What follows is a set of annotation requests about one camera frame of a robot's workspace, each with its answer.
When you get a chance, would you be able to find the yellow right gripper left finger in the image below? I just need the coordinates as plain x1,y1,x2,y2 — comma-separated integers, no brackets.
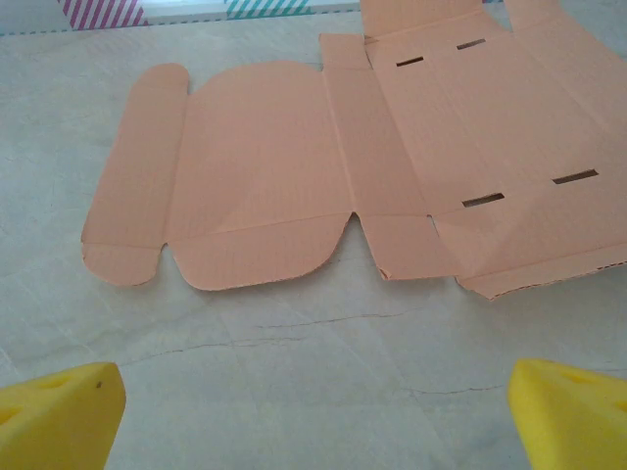
0,361,127,470

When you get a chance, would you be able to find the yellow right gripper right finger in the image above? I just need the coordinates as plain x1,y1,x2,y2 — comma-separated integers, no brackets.
507,358,627,470

